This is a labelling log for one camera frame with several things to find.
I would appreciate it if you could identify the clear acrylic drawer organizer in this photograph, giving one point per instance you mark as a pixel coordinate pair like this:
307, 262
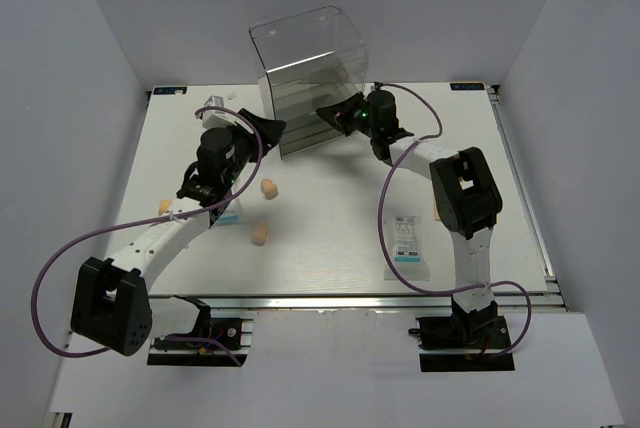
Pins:
309, 60

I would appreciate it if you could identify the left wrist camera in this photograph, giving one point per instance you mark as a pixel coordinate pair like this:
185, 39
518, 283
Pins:
213, 117

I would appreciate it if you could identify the right blue table label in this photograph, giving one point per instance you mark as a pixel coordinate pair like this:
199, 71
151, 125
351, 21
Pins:
467, 86

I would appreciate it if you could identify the blue table label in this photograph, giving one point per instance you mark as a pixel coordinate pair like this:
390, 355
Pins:
467, 86
169, 90

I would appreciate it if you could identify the cotton pad packet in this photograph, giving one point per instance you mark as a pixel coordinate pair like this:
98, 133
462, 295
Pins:
229, 214
403, 240

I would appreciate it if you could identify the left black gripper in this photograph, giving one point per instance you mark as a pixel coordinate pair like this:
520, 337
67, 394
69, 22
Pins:
270, 130

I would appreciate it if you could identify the beige sponge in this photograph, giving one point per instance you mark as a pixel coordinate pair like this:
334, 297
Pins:
260, 233
269, 189
164, 206

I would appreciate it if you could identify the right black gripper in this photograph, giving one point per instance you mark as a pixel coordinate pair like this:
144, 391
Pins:
339, 114

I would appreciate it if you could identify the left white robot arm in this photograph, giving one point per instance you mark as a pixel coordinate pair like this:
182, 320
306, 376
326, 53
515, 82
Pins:
111, 303

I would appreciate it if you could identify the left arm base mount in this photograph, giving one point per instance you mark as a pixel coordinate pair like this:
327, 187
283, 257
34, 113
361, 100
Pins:
210, 335

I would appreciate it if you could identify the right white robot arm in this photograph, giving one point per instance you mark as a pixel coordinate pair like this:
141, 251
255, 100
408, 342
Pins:
467, 199

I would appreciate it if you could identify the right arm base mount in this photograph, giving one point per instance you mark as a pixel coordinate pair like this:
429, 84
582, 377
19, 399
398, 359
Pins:
447, 345

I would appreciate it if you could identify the left blue table label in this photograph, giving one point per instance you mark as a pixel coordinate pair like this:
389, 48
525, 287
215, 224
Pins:
169, 90

